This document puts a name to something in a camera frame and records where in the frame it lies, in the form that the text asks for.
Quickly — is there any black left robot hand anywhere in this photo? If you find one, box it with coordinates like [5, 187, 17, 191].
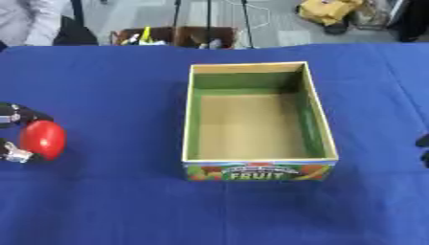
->
[0, 101, 57, 165]

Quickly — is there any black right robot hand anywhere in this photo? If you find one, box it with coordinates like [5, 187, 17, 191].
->
[414, 133, 429, 169]

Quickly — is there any red toy fruit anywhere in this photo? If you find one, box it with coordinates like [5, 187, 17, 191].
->
[18, 120, 69, 162]

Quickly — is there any cardboard box with green inside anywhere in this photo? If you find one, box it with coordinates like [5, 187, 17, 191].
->
[181, 60, 341, 183]

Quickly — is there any brown box with items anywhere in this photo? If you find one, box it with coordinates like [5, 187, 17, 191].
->
[108, 26, 238, 50]

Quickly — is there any person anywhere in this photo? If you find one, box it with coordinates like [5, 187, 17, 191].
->
[0, 0, 73, 48]

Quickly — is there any yellow bag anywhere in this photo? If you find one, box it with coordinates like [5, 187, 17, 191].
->
[295, 0, 366, 27]

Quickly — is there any black tripod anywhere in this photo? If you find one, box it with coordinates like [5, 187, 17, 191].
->
[169, 0, 257, 50]

